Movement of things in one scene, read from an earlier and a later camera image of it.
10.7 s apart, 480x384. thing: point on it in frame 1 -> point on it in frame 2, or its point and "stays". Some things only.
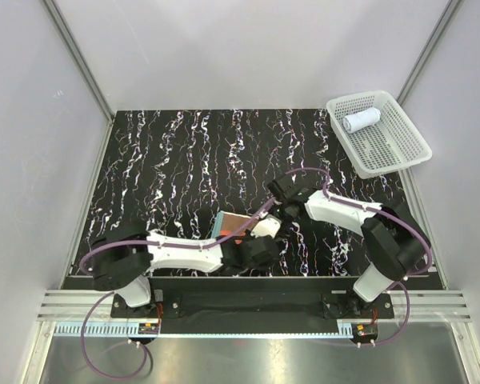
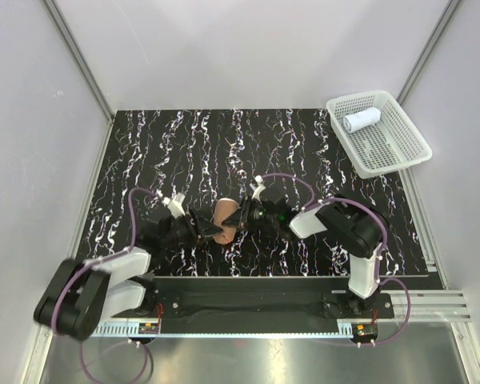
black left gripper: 248,238 -> 202,228
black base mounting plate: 255,298 stays
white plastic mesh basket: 390,144 stays
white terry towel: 359,119 stays
